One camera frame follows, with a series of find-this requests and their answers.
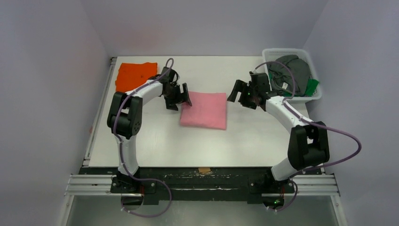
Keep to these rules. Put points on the white plastic basket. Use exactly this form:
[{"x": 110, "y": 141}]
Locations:
[{"x": 271, "y": 54}]

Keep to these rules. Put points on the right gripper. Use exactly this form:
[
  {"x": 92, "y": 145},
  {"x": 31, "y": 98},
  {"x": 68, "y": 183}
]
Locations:
[{"x": 243, "y": 94}]

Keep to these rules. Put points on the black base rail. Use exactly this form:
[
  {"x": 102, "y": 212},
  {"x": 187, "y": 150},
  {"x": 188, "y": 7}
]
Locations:
[{"x": 253, "y": 185}]

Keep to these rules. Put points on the green t shirt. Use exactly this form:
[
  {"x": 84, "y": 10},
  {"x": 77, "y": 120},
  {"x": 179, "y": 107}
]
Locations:
[{"x": 311, "y": 87}]

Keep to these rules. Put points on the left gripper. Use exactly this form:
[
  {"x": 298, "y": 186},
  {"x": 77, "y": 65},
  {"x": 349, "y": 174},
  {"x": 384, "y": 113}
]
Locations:
[{"x": 171, "y": 104}]

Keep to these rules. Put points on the grey t shirt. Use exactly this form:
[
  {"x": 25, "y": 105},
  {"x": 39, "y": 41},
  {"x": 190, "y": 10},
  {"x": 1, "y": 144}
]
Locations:
[{"x": 288, "y": 68}]

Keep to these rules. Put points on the brown tape piece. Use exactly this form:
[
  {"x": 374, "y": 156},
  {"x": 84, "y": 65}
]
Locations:
[{"x": 204, "y": 170}]

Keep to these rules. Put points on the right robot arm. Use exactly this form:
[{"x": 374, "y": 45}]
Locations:
[{"x": 308, "y": 143}]

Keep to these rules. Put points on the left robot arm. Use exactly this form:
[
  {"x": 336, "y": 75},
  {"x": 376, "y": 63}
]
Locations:
[{"x": 126, "y": 113}]

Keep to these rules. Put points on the pink t shirt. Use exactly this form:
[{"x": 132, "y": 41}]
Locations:
[{"x": 208, "y": 110}]

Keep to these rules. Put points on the folded orange t shirt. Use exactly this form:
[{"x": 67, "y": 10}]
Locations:
[{"x": 131, "y": 76}]

